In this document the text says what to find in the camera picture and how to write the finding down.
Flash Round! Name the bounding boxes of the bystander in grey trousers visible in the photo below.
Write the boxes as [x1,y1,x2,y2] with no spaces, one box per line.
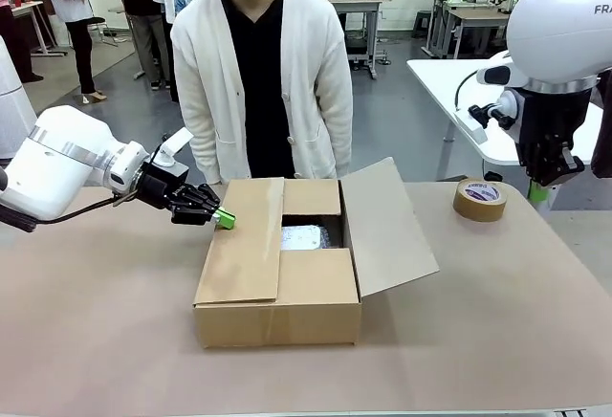
[103,0,174,92]

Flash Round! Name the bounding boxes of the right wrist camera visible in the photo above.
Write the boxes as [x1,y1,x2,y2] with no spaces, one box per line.
[467,99,518,133]

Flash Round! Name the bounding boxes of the background brown top table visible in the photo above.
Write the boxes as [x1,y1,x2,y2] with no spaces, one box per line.
[420,3,513,60]

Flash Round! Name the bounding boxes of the bystander in dark trousers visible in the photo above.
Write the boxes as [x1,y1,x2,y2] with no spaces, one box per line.
[0,0,45,84]

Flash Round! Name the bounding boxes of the person in white cardigan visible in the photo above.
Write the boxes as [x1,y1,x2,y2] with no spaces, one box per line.
[170,0,354,186]

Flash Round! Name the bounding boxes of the bystander black trousers tan shoes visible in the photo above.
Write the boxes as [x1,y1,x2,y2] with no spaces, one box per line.
[40,0,110,105]

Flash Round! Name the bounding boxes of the white side table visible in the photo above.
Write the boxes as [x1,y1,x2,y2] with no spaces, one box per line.
[405,57,612,167]

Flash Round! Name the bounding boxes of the person's left forearm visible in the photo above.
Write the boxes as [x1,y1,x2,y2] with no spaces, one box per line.
[317,115,354,180]

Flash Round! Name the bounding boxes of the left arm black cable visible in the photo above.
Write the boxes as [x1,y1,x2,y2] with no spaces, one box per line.
[0,192,144,234]

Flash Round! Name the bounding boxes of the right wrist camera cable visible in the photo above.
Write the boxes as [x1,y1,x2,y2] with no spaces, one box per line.
[454,69,480,113]

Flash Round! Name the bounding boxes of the person's right forearm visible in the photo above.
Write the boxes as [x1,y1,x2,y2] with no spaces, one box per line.
[183,115,226,186]

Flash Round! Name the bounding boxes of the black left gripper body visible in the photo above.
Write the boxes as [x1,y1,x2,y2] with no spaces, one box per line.
[136,162,192,212]

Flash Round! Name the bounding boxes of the brown cardboard box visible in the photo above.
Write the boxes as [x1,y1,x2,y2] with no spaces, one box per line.
[192,157,441,349]

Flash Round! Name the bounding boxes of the tall white air purifier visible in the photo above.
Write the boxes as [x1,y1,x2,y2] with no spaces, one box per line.
[0,36,38,160]

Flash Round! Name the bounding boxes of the brown packing tape roll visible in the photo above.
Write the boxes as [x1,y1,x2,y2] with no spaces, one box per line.
[452,178,509,223]

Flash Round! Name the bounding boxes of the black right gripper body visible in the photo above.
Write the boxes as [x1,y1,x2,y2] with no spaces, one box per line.
[515,86,595,163]

